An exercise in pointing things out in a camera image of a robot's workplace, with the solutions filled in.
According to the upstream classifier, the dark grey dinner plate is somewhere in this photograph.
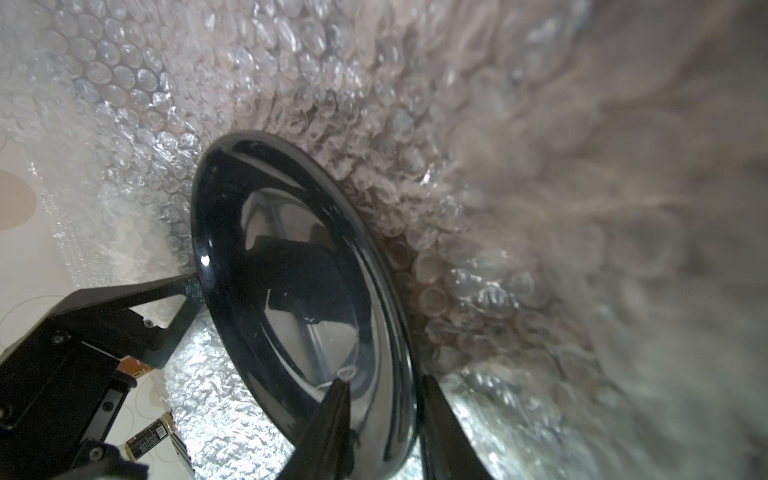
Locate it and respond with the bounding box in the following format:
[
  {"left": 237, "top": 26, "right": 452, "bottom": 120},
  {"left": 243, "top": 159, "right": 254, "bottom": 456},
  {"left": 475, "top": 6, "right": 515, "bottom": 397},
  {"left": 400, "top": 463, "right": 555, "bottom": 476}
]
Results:
[{"left": 191, "top": 131, "right": 419, "bottom": 479}]

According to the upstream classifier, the amber glass jar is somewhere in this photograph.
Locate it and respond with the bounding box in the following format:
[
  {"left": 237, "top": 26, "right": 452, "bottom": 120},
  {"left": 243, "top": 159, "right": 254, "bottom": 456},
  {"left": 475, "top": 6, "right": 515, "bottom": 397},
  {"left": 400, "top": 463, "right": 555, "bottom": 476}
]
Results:
[{"left": 116, "top": 356, "right": 178, "bottom": 463}]

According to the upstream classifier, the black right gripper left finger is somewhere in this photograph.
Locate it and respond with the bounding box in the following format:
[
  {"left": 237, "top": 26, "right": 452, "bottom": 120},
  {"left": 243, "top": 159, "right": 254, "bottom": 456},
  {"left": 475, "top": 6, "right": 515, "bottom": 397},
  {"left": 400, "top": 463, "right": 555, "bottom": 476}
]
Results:
[{"left": 278, "top": 378, "right": 351, "bottom": 480}]

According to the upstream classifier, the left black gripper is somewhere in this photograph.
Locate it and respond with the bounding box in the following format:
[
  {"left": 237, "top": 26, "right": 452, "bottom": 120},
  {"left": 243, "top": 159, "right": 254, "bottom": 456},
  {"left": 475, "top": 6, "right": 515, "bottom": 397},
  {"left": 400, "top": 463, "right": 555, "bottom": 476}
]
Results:
[{"left": 1, "top": 273, "right": 205, "bottom": 479}]

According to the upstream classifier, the bubble wrap sheet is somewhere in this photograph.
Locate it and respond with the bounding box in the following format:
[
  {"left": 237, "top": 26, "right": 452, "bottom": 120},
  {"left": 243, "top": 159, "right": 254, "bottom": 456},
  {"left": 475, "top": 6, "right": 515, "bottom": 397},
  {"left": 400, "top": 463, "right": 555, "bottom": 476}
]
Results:
[{"left": 1, "top": 1, "right": 767, "bottom": 479}]

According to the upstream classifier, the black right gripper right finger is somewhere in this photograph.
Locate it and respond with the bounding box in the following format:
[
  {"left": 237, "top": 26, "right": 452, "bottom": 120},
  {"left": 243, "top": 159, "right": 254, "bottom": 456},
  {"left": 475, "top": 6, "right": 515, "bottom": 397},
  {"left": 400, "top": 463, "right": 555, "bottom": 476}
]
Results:
[{"left": 419, "top": 375, "right": 492, "bottom": 480}]

